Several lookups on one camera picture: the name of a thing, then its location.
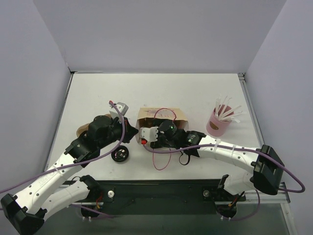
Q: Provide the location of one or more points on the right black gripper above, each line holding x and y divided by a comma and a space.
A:
159, 138

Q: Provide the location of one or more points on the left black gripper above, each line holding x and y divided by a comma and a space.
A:
126, 129

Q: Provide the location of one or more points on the black plastic cup lid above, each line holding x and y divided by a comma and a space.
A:
120, 154

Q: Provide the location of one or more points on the pink paper gift bag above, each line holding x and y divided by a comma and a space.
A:
150, 117

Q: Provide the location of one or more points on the brown cardboard cup carrier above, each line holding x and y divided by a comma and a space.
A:
81, 129

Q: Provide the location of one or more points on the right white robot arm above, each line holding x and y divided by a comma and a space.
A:
262, 166

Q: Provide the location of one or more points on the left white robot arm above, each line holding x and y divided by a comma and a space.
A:
28, 209

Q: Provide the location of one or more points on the pink straw holder cup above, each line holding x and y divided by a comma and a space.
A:
215, 127

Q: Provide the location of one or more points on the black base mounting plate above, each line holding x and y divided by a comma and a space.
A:
159, 197

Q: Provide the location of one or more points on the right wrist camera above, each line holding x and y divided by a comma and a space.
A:
148, 134

